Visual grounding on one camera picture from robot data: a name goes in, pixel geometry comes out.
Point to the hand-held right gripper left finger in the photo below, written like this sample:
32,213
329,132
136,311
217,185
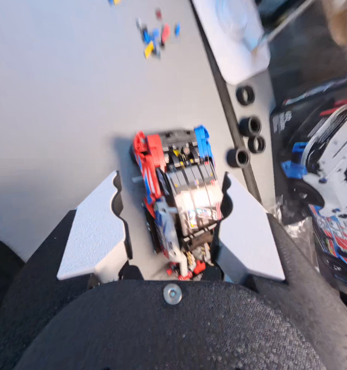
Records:
95,231

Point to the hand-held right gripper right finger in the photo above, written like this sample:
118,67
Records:
248,237

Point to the lego race car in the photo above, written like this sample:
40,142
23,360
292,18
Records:
185,188

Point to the black lego tyre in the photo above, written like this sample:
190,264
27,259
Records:
237,157
256,144
245,95
250,125

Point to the lego set box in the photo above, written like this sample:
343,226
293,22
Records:
321,159

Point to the scattered small lego pieces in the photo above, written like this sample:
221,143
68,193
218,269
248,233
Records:
156,34

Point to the clear plastic bag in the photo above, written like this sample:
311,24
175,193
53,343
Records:
295,228

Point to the black quilted wrist rest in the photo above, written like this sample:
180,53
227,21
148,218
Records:
3,274

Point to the white stand base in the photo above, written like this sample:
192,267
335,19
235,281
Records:
240,57

